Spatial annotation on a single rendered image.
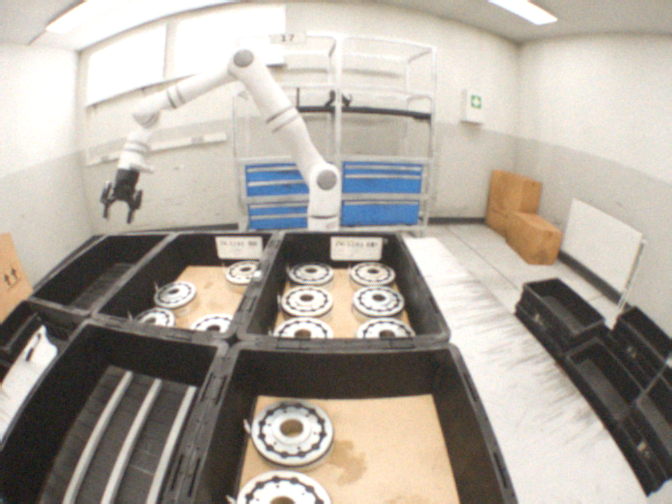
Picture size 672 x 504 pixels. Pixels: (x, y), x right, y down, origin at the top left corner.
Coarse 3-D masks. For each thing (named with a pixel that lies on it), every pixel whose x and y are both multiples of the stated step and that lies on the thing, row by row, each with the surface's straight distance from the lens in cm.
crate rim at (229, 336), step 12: (168, 240) 79; (156, 252) 73; (264, 252) 62; (144, 264) 68; (264, 264) 57; (132, 276) 65; (252, 276) 53; (120, 288) 62; (252, 288) 49; (108, 300) 59; (240, 300) 47; (96, 312) 57; (240, 312) 44; (132, 324) 49; (144, 324) 48; (156, 324) 47; (204, 336) 41; (216, 336) 41; (228, 336) 40
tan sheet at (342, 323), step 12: (336, 276) 71; (348, 276) 72; (288, 288) 67; (336, 288) 67; (348, 288) 67; (396, 288) 68; (336, 300) 63; (348, 300) 63; (336, 312) 59; (348, 312) 59; (276, 324) 57; (336, 324) 56; (348, 324) 56; (360, 324) 56; (408, 324) 58; (336, 336) 53; (348, 336) 54
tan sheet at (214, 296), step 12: (180, 276) 81; (192, 276) 79; (204, 276) 78; (216, 276) 76; (204, 288) 72; (216, 288) 71; (204, 300) 68; (216, 300) 67; (228, 300) 66; (192, 312) 65; (204, 312) 64; (216, 312) 63; (228, 312) 62; (180, 324) 62; (192, 324) 61
